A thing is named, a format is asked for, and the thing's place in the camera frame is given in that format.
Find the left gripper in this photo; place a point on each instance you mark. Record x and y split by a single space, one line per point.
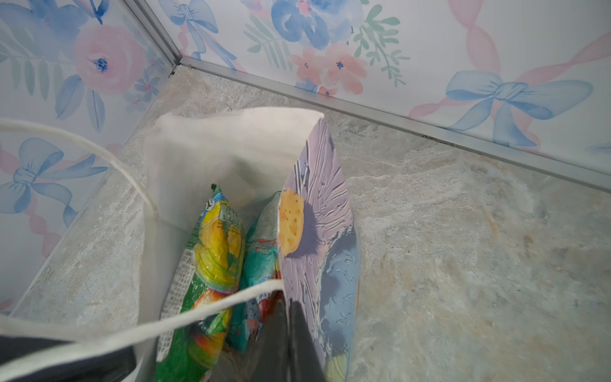
114 366

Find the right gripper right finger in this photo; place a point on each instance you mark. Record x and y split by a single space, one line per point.
304 365

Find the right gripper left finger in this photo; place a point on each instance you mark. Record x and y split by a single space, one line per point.
271 355

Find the red snack packet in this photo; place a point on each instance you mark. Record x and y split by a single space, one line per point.
267 304

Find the teal snack packet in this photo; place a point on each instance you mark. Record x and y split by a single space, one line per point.
260 264

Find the green snack packet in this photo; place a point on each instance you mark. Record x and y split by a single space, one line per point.
209 270

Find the floral paper gift bag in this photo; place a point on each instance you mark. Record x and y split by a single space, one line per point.
251 155

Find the left corner aluminium post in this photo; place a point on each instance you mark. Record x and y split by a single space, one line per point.
146 17

